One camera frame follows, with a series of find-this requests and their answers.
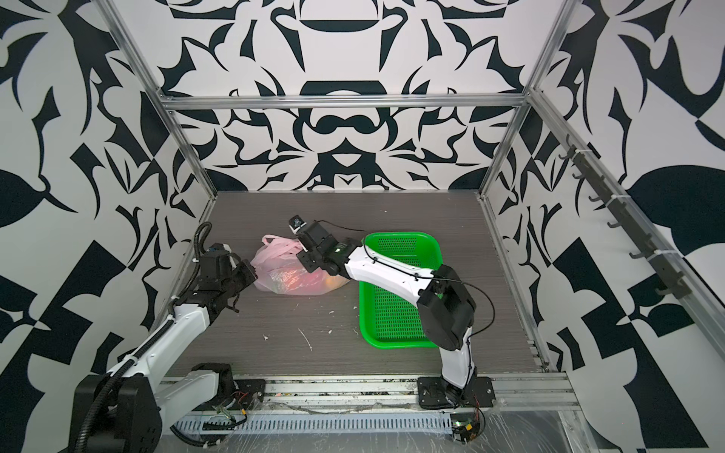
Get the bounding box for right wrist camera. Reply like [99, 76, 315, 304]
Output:
[288, 215, 330, 247]

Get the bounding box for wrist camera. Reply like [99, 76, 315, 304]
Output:
[193, 243, 236, 268]
[288, 215, 330, 247]

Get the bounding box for white slotted cable duct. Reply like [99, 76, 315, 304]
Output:
[176, 413, 452, 435]

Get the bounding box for small green-lit circuit board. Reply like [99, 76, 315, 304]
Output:
[451, 411, 486, 444]

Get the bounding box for aluminium front rail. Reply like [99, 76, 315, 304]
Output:
[251, 373, 580, 413]

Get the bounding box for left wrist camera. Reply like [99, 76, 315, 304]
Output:
[193, 243, 236, 268]

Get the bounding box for green plastic perforated basket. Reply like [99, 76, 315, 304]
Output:
[359, 232, 443, 349]

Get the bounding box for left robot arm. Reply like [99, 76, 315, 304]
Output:
[68, 243, 257, 452]

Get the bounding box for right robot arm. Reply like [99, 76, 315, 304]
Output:
[292, 222, 476, 396]

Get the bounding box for pink plastic bag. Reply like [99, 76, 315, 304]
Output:
[251, 235, 349, 296]

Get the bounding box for black wall hook rack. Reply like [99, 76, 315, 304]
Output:
[560, 135, 692, 299]

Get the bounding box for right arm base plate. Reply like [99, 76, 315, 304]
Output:
[416, 377, 497, 411]

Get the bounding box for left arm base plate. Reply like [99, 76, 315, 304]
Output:
[196, 379, 267, 411]

